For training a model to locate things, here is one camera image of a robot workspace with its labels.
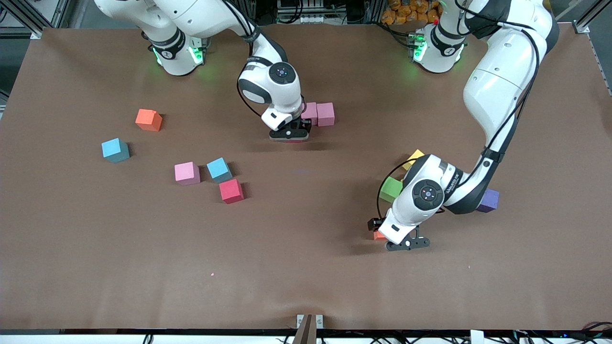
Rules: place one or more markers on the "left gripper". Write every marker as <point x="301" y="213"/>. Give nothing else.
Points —
<point x="373" y="224"/>

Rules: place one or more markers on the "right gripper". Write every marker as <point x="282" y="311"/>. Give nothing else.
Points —
<point x="300" y="125"/>

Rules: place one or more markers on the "orange foam cube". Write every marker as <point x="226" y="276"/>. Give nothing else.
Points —
<point x="379" y="235"/>
<point x="147" y="119"/>

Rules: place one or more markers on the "pink foam cube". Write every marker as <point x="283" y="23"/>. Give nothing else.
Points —
<point x="186" y="172"/>
<point x="311" y="112"/>
<point x="325" y="113"/>

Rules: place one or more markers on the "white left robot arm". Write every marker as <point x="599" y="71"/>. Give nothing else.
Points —
<point x="428" y="193"/>

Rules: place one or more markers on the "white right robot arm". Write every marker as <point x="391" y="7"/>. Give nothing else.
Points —
<point x="282" y="72"/>

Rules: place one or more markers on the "green foam cube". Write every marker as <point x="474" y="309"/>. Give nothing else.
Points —
<point x="389" y="190"/>

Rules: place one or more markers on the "yellow foam cube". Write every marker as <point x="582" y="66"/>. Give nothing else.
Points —
<point x="415" y="156"/>

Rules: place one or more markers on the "cyan foam cube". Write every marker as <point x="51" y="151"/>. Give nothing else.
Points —
<point x="114" y="149"/>
<point x="219" y="168"/>

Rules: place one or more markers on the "small white socket strip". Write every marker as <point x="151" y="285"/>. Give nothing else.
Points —
<point x="313" y="19"/>

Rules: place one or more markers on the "purple foam cube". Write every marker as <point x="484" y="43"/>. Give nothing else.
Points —
<point x="490" y="200"/>

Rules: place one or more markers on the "bag of orange snacks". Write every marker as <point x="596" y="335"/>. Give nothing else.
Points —
<point x="406" y="12"/>

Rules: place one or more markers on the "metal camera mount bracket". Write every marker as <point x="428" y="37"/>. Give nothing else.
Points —
<point x="310" y="329"/>

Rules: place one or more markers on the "aluminium frame rail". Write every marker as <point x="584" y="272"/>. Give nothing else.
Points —
<point x="582" y="27"/>
<point x="36" y="32"/>

